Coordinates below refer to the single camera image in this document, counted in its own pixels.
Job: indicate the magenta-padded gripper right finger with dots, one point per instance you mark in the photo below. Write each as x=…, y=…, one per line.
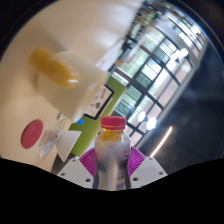
x=150, y=170

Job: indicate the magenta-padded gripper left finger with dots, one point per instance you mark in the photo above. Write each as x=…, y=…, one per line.
x=73, y=171

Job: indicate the clear red-capped drink bottle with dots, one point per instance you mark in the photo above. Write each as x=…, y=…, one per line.
x=111, y=153

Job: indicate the long linear ceiling light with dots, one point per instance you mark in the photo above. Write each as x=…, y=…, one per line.
x=161, y=141

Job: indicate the printed sticker sheet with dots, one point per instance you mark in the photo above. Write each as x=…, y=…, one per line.
x=48, y=140

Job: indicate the green upholstered bench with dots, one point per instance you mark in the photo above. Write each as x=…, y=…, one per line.
x=86, y=133

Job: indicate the group of pendant lamps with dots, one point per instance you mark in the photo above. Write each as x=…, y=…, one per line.
x=151, y=123

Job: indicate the small blue bottle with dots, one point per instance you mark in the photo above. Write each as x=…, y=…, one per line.
x=80, y=121

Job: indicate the flat round red coaster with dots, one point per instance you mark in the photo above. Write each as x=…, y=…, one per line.
x=31, y=134

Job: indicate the black-framed sticker-covered tablet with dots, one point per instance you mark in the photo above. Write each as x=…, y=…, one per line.
x=100, y=100

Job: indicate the pale yellow mug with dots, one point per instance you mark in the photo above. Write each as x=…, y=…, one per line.
x=76, y=86

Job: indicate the white paper sheets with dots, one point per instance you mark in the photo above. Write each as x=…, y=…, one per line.
x=111, y=56

